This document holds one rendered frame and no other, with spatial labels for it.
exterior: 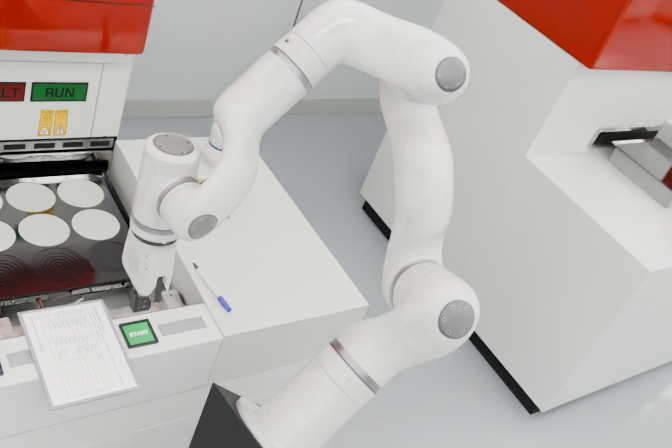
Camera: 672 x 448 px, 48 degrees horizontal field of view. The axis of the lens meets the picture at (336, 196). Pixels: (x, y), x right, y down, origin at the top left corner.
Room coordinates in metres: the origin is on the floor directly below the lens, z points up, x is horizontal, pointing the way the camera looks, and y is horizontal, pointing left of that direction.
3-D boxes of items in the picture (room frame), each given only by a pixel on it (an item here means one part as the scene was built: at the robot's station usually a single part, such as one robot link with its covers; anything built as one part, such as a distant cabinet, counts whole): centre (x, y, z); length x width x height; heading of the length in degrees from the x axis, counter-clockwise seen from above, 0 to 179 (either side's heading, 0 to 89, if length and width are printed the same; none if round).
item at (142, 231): (0.92, 0.25, 1.22); 0.09 x 0.08 x 0.03; 45
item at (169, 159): (0.92, 0.25, 1.30); 0.09 x 0.08 x 0.13; 52
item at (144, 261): (0.91, 0.24, 1.16); 0.10 x 0.07 x 0.11; 45
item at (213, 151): (1.53, 0.30, 1.01); 0.07 x 0.07 x 0.10
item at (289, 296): (1.34, 0.19, 0.89); 0.62 x 0.35 x 0.14; 45
